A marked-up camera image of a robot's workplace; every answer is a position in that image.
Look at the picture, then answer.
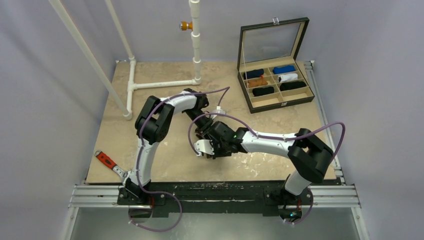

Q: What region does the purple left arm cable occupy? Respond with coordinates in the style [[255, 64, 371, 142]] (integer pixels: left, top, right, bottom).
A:
[[128, 86, 231, 233]]

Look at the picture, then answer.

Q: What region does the blue rolled underwear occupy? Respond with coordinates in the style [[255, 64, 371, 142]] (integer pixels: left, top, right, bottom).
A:
[[272, 65, 296, 75]]

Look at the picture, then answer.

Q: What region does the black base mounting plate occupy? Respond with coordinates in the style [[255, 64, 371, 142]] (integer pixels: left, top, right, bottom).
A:
[[117, 180, 313, 219]]

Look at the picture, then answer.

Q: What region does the black rolled underwear right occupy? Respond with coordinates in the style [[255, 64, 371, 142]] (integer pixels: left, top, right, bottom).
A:
[[279, 81, 307, 91]]

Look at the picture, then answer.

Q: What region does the red handled clamp tool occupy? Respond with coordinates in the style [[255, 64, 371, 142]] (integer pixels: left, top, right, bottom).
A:
[[94, 150, 128, 182]]

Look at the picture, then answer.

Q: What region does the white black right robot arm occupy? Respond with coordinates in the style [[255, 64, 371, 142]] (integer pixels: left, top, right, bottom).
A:
[[195, 121, 334, 204]]

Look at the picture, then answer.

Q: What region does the brown rolled underwear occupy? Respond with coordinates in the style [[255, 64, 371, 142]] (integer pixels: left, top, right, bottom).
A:
[[246, 76, 268, 88]]

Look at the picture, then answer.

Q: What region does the beige compartment organizer box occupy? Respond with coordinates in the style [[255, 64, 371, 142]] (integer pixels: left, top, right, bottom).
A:
[[236, 17, 315, 114]]

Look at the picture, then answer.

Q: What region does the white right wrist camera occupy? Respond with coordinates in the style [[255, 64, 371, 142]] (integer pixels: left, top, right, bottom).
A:
[[194, 139, 215, 157]]

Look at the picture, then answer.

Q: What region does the dark grey boxer underwear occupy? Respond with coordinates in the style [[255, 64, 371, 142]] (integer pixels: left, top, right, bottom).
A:
[[194, 132, 207, 157]]

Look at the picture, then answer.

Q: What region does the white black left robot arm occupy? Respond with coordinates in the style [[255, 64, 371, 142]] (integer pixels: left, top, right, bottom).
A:
[[124, 88, 209, 205]]

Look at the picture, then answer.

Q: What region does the white pvc pipe frame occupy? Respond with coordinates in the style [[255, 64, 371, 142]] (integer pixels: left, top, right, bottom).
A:
[[49, 0, 202, 121]]

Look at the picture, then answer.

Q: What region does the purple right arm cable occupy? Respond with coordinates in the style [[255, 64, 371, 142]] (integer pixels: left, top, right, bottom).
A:
[[187, 113, 346, 226]]

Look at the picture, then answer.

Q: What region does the white rolled underwear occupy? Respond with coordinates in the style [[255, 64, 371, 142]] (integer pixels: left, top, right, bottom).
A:
[[278, 73, 298, 83]]

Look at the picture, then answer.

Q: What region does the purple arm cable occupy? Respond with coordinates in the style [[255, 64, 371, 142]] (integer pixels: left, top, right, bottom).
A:
[[128, 86, 231, 233], [187, 113, 346, 226]]

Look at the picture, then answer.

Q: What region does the orange knob on pipe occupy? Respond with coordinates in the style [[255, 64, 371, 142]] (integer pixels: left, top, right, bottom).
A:
[[179, 21, 193, 31]]

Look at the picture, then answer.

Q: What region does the navy rolled underwear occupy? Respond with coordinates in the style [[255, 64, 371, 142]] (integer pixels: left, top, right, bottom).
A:
[[243, 69, 265, 80]]

